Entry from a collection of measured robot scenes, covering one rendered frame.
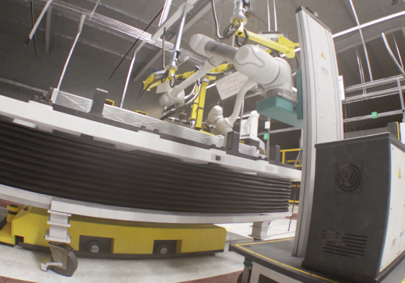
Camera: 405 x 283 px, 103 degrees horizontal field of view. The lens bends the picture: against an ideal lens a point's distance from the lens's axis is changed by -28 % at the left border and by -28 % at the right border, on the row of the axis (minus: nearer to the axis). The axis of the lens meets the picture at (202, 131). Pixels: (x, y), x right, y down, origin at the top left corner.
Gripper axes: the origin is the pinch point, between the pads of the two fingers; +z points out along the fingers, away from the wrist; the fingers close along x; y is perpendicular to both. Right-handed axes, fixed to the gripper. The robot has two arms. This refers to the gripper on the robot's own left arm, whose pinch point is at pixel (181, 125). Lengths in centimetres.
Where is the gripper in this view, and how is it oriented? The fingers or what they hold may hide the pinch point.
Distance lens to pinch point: 212.8
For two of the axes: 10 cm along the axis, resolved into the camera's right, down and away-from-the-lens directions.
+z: 0.5, 9.3, 3.5
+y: 9.7, -1.3, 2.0
